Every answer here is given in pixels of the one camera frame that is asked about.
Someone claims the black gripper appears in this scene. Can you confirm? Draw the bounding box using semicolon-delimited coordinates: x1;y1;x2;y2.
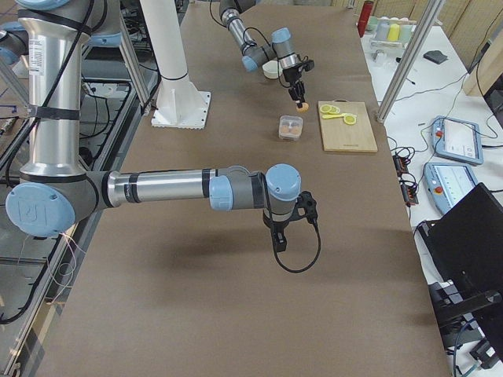
283;62;305;108
263;210;299;252

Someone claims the brown egg from bowl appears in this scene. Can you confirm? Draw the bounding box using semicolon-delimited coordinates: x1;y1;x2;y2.
296;103;309;113

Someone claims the clear plastic egg box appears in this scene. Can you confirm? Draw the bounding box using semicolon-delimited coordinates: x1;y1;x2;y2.
278;115;303;141

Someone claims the white ceramic bowl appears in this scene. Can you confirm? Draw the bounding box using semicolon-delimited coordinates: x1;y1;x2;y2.
262;60;282;79

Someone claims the yellow plastic knife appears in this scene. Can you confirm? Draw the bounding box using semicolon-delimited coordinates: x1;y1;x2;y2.
321;113;347;119

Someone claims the bamboo cutting board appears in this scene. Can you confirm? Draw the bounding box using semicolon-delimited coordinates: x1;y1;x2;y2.
318;101;378;153

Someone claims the red cylinder cup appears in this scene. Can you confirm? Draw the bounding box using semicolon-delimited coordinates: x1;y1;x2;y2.
357;0;374;38

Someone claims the grey plastic cup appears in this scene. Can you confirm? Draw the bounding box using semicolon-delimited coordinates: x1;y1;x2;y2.
375;20;390;41

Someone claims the yellow plastic cup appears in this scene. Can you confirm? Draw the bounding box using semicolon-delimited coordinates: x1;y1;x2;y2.
387;24;400;42

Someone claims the small black square pad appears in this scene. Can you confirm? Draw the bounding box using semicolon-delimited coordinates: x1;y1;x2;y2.
423;50;448;64

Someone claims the blue teach pendant far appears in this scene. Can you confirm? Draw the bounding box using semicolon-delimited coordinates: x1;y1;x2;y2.
431;115;484;166

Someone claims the blue teach pendant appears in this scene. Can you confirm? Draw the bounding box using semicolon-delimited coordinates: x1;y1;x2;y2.
424;163;479;214
431;115;484;166

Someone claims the blue teach pendant near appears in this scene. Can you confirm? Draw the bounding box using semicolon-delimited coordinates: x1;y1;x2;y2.
424;163;479;214

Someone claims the black computer monitor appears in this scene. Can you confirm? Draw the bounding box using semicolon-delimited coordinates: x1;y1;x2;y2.
418;183;502;357

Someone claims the lemon slice near handle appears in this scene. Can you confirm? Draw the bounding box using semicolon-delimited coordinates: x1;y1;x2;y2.
343;113;358;126

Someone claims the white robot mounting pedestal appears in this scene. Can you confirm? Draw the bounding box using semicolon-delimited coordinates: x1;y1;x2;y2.
141;0;211;130

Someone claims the aluminium frame post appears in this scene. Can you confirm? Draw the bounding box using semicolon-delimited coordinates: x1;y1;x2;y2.
376;0;446;123

